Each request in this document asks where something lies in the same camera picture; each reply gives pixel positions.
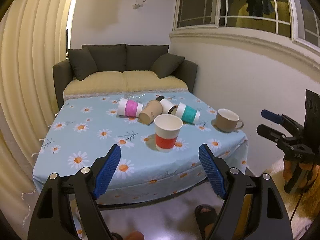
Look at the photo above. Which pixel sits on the clear glass cup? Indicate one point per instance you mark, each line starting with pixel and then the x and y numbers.
pixel 137 97

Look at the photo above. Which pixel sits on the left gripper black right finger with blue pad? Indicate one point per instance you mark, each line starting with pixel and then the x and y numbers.
pixel 252 206

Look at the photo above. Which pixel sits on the beige sofa seat cover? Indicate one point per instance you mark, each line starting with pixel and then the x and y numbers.
pixel 112 83

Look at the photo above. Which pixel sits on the white framed window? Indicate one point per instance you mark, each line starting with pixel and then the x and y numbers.
pixel 291 26

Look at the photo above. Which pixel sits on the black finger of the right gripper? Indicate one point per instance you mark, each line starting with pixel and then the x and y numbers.
pixel 275 136

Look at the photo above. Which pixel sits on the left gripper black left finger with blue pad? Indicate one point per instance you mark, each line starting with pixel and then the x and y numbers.
pixel 52 216

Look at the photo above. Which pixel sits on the dark grey sofa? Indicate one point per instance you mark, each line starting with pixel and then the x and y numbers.
pixel 121 58

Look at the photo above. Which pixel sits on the cream curtain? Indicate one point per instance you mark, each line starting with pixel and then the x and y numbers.
pixel 33 39

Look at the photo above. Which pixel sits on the red banded paper cup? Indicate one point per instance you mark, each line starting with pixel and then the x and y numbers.
pixel 167 128

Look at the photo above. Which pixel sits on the brown kraft paper cup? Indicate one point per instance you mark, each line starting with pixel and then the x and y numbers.
pixel 152 110

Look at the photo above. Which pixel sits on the white wall hook ornament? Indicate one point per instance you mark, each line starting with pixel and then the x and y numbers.
pixel 137 6

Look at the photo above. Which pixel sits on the teal banded paper cup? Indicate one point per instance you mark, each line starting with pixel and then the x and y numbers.
pixel 187 113

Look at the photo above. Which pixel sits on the black banded paper cup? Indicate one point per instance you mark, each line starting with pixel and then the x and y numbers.
pixel 167 106

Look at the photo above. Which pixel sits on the left dark throw pillow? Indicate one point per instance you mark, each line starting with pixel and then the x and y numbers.
pixel 82 63

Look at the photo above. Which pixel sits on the black sandal foot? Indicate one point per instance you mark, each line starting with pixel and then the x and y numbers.
pixel 206 217

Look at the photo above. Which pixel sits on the dark throw pillow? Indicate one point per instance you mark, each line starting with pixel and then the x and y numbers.
pixel 82 63
pixel 166 65

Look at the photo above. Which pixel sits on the beige ceramic mug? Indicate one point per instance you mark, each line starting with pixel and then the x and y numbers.
pixel 228 121

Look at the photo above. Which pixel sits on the pink banded paper cup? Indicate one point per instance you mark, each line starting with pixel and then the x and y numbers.
pixel 129 108

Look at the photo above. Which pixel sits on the right dark throw pillow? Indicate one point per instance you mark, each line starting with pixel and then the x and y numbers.
pixel 166 65

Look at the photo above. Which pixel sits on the blue daisy tablecloth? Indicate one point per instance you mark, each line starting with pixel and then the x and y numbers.
pixel 86 128

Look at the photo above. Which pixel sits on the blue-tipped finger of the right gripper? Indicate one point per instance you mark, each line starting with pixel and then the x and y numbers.
pixel 275 117

